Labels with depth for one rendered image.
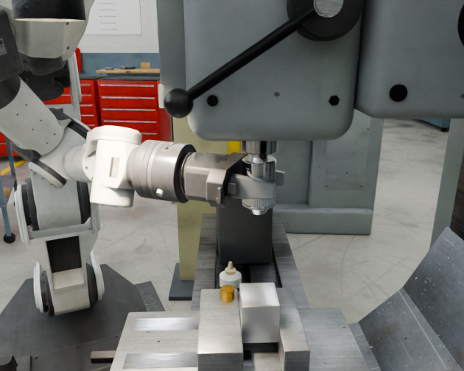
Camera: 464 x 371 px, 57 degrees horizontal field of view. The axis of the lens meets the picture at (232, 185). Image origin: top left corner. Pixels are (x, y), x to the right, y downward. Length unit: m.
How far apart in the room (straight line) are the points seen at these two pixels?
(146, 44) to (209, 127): 9.25
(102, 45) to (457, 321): 9.49
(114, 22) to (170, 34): 9.30
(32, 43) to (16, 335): 0.97
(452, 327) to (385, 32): 0.50
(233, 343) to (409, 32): 0.42
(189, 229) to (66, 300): 1.25
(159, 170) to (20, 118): 0.31
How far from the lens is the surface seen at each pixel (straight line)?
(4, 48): 0.76
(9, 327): 1.57
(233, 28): 0.46
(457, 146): 0.87
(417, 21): 0.48
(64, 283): 1.36
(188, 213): 2.47
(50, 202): 1.16
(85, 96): 5.43
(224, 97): 0.46
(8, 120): 0.81
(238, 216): 0.94
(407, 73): 0.48
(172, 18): 0.54
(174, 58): 0.54
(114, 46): 9.85
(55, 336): 1.47
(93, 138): 0.71
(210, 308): 0.66
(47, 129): 0.86
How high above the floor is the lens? 1.42
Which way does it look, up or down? 19 degrees down
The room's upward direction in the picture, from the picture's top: straight up
